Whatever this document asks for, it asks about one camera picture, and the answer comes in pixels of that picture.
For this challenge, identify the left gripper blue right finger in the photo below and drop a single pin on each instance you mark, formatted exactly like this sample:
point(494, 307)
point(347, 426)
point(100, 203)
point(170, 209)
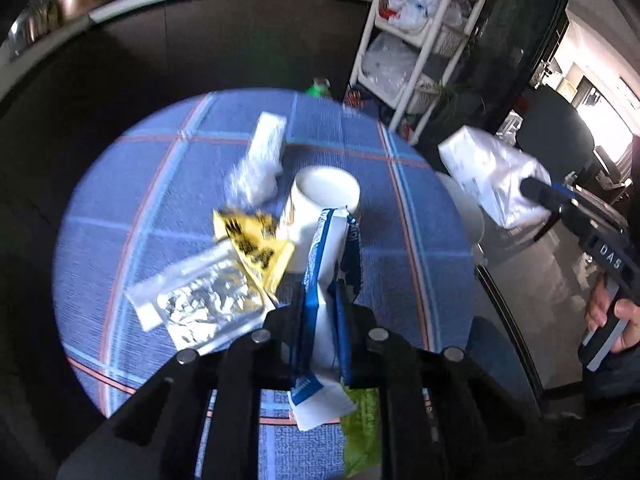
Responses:
point(343, 319)

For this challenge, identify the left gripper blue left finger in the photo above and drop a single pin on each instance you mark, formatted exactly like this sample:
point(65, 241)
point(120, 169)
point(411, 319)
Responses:
point(297, 335)

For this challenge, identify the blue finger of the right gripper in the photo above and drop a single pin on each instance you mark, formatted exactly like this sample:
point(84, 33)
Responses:
point(554, 197)

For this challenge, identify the blue white snack wrapper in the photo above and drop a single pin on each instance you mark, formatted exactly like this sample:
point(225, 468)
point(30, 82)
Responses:
point(335, 253)

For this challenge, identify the white plastic bag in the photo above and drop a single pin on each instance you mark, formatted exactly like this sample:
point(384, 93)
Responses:
point(491, 172)

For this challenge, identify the green lettuce leaf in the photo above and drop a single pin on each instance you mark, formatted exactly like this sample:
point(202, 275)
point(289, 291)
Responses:
point(361, 429)

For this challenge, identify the yellow snack bag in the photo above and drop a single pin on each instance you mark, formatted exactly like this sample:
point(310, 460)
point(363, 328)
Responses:
point(254, 238)

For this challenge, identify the white paper cup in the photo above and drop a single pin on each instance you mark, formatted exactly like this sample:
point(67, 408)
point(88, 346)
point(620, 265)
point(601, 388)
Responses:
point(314, 188)

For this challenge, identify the kitchen counter dark cabinets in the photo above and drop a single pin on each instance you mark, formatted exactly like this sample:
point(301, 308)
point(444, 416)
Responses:
point(66, 96)

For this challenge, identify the dark green chair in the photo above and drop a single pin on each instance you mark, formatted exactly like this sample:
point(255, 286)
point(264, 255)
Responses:
point(553, 132)

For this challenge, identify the silver foil pouch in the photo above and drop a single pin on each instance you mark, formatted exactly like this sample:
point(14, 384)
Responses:
point(204, 302)

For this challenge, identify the crumpled clear plastic wrap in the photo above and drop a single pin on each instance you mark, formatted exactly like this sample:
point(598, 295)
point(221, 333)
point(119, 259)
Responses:
point(252, 182)

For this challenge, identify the white printed paper box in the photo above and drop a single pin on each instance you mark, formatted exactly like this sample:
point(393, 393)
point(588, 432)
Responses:
point(264, 154)

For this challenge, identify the green plastic bottle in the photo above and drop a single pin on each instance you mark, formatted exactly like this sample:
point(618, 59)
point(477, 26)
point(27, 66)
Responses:
point(320, 88)

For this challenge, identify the blue plaid tablecloth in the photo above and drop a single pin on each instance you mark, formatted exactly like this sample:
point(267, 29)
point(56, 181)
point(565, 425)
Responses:
point(148, 203)

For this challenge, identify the white storage rack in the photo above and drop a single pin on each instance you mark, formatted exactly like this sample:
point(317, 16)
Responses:
point(408, 52)

